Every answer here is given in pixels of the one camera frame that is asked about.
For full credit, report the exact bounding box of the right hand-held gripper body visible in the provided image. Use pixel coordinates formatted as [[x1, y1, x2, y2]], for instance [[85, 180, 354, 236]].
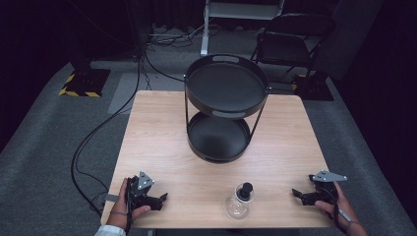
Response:
[[308, 169, 348, 205]]

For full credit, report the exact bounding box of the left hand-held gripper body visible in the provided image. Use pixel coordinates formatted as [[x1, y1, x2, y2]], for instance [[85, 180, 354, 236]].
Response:
[[125, 170, 161, 212]]

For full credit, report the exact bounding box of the person's right hand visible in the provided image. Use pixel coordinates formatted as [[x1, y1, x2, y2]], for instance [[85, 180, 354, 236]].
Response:
[[314, 181, 362, 230]]

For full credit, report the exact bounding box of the person's left hand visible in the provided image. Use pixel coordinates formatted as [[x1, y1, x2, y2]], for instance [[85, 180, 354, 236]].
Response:
[[105, 177, 152, 231]]

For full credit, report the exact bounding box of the black round bottle stopper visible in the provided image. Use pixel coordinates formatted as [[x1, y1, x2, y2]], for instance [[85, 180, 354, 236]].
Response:
[[236, 182, 255, 202]]

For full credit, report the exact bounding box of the clear glass bottle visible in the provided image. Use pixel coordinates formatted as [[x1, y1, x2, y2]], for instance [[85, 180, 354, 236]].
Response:
[[224, 183, 256, 221]]

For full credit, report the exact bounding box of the black two-tier round rack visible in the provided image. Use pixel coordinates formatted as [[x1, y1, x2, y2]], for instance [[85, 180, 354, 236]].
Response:
[[183, 53, 272, 164]]

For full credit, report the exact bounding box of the black folding chair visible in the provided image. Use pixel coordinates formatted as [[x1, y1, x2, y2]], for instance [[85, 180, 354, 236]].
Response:
[[250, 13, 336, 82]]

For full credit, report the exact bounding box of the grey upright panel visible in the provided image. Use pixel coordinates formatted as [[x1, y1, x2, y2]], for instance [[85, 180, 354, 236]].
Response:
[[313, 0, 386, 82]]

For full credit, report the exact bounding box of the white metal stand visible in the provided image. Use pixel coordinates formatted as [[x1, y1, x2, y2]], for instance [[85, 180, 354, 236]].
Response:
[[200, 0, 286, 57]]

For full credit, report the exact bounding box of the long black floor cable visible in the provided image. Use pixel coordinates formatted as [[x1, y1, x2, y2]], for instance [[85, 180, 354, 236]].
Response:
[[70, 48, 187, 218]]

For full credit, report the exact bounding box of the black yellow striped base plate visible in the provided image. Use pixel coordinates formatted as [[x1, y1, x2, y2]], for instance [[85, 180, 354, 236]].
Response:
[[58, 67, 112, 98], [291, 72, 335, 102]]

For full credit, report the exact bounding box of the dark stand post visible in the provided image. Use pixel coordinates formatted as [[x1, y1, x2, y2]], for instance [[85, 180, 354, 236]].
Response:
[[67, 0, 94, 74]]

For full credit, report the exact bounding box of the tangle of cables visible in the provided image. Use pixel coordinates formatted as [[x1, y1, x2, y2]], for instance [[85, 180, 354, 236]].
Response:
[[147, 23, 210, 49]]

